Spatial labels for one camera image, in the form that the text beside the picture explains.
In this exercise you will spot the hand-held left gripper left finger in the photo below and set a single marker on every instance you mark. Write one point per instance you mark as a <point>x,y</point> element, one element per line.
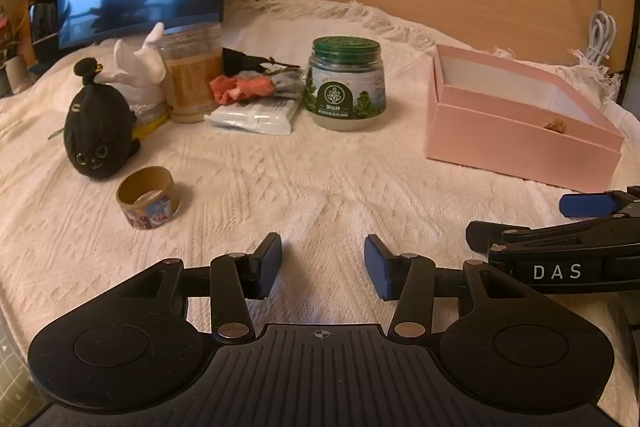
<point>270,268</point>

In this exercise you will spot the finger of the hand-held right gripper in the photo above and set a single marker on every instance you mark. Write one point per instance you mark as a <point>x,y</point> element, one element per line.
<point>500,234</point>
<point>587,204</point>

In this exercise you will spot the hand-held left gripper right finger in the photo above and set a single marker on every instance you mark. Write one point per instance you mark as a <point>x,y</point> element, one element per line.
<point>376,268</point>

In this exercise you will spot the pink cardboard box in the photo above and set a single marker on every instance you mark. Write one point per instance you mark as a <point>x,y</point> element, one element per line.
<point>500,142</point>

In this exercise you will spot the small tan item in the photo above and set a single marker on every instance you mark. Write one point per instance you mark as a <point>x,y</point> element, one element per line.
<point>555,125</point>

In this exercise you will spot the white knit blanket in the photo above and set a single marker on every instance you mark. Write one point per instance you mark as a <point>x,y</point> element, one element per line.
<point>310,187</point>

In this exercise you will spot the printed tape roll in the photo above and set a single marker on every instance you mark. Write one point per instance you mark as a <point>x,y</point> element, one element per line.
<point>150,212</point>

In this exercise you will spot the white plastic packet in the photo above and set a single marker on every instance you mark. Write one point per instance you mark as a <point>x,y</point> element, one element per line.
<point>255,117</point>

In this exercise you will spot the green lid jar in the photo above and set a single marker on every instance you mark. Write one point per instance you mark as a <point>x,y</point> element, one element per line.
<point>345,92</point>

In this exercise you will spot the orange red cloth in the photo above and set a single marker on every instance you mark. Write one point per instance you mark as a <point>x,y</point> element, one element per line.
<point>237,88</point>

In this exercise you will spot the clear jar with beige contents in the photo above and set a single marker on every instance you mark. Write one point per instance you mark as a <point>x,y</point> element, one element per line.
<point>192,77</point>

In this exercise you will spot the dark dried flower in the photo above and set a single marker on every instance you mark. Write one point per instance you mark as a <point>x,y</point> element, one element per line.
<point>240,59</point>

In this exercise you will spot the black plush toy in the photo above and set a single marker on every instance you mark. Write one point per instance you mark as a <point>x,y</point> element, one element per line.
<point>97,127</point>

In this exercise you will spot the white tissue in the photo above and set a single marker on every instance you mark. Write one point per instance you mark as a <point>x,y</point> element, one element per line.
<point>145,57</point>

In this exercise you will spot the green cutting mat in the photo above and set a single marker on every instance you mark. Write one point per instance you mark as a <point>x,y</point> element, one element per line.
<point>12,367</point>

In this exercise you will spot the potted plant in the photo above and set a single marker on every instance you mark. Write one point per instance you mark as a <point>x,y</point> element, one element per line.
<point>12,47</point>

